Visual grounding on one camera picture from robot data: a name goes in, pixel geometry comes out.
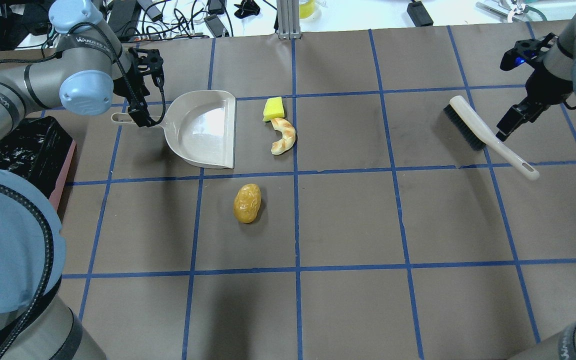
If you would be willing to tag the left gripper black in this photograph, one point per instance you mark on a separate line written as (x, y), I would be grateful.
(131, 88)

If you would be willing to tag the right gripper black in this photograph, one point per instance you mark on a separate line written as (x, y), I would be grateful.
(543, 86)

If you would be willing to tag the beige hand brush black bristles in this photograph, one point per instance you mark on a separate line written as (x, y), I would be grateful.
(479, 136)

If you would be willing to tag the beige plastic dustpan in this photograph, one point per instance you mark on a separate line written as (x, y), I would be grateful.
(199, 127)

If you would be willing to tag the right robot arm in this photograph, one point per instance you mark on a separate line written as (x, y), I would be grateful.
(561, 346)

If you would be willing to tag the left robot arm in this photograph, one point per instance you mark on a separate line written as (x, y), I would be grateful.
(88, 68)

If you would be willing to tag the bin with black bag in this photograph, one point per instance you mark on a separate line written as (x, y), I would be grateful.
(40, 151)

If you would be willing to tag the yellow sponge piece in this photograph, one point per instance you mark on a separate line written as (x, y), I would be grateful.
(273, 109)

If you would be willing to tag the yellow potato toy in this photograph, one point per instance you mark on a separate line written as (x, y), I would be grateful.
(247, 203)

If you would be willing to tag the croissant bread toy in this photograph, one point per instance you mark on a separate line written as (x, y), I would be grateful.
(288, 136)

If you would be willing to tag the yellow tape roll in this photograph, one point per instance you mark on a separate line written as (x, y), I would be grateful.
(306, 8)

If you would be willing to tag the aluminium frame post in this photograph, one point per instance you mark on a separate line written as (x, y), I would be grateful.
(288, 20)

